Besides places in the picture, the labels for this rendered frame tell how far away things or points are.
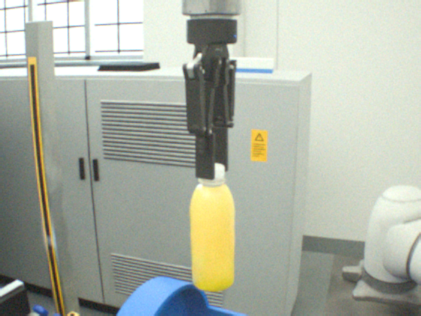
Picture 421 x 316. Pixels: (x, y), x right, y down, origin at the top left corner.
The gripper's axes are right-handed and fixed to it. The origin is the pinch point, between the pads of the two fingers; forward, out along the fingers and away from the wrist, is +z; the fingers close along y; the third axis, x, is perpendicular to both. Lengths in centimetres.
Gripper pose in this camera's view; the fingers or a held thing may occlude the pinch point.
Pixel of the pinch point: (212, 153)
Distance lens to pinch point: 70.5
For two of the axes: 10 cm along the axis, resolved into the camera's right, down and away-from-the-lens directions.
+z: 0.0, 9.6, 2.6
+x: 8.9, 1.2, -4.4
